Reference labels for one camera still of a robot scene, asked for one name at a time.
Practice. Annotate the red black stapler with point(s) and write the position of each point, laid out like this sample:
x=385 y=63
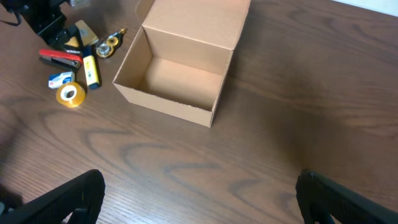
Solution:
x=61 y=59

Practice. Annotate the brown cardboard box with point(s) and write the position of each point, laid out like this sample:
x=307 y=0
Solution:
x=180 y=56

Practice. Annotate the yellow sticky note pad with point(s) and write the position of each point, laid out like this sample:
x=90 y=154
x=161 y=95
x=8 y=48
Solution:
x=88 y=37

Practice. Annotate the blue white staples box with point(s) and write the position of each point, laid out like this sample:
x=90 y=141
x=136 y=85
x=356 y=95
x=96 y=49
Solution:
x=57 y=80

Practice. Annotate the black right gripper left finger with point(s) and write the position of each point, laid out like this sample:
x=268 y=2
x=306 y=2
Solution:
x=79 y=199

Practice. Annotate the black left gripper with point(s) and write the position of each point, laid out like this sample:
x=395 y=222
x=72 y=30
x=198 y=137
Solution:
x=46 y=19

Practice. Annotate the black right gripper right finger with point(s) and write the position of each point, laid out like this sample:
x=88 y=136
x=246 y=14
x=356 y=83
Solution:
x=322 y=200

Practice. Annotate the yellow highlighter marker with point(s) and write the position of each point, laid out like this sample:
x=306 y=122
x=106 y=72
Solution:
x=89 y=63

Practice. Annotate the correction tape dispenser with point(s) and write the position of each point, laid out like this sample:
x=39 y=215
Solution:
x=109 y=46

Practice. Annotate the yellow clear tape roll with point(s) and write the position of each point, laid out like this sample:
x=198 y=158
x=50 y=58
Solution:
x=71 y=95

